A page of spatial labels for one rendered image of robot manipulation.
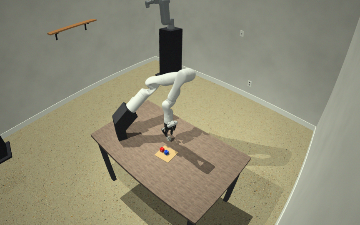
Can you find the pale yellow flat mat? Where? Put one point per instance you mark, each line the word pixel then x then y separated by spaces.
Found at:
pixel 169 157

